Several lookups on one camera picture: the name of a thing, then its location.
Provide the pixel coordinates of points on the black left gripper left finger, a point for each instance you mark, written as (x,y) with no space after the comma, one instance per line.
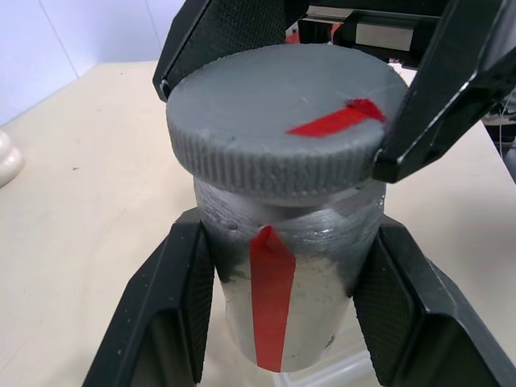
(161,322)

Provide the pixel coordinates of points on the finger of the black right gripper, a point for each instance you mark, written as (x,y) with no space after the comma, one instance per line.
(225,28)

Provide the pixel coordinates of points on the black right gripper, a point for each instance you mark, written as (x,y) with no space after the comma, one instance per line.
(363,24)

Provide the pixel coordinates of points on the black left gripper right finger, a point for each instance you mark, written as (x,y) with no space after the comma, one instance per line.
(415,322)

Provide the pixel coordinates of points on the grey ridged screw cap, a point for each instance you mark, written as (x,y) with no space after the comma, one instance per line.
(274,113)

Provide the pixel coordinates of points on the grey bottle with red stripe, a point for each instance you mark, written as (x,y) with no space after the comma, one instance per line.
(314,282)

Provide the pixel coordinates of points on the clear plastic container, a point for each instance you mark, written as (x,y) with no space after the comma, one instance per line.
(322,377)

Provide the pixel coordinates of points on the green fern in white pot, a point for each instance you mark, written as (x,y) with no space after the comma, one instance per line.
(8,161)

